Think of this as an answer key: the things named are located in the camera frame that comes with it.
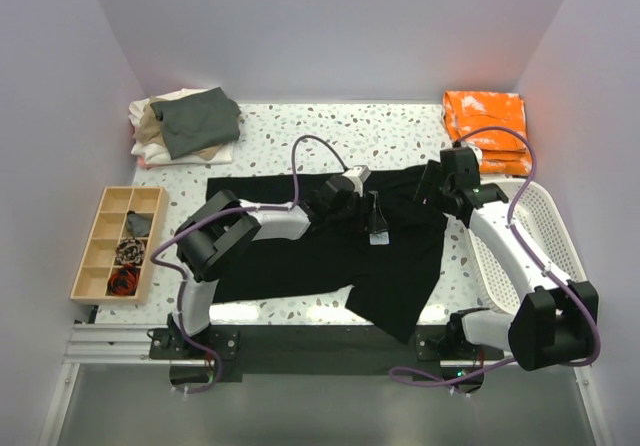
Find pink folded garment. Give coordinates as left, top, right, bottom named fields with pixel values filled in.
left=137, top=157, right=157, bottom=170

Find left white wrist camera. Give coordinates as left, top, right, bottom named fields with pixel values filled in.
left=342, top=165, right=371, bottom=196

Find wooden compartment tray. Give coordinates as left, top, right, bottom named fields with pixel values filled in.
left=70, top=186, right=168, bottom=305

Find orange white folded t-shirt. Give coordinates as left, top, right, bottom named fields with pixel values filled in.
left=443, top=90, right=532, bottom=176

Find leopard print scrunchie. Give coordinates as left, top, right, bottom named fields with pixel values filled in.
left=115, top=237, right=146, bottom=266

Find red black hair ties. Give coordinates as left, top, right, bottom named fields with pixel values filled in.
left=107, top=264, right=142, bottom=298

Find black t-shirt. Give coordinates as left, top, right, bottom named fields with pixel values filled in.
left=214, top=166, right=447, bottom=343

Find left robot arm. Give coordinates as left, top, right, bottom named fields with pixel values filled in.
left=167, top=166, right=390, bottom=358

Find white plastic basket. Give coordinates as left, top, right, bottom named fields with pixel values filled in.
left=467, top=182, right=587, bottom=315

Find aluminium rail frame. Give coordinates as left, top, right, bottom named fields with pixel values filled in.
left=37, top=319, right=614, bottom=446

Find dark grey folded t-shirt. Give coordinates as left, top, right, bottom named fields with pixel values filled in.
left=150, top=87, right=241, bottom=159

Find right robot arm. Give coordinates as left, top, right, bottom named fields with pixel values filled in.
left=416, top=145, right=601, bottom=371

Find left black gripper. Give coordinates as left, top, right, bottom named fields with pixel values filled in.
left=326, top=191, right=386, bottom=234

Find beige folded t-shirt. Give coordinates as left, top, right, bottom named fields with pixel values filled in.
left=132, top=96, right=221, bottom=162

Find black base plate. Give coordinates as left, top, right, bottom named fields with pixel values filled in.
left=146, top=324, right=504, bottom=394

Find grey cloth in tray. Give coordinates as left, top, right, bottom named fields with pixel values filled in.
left=125, top=211, right=153, bottom=238

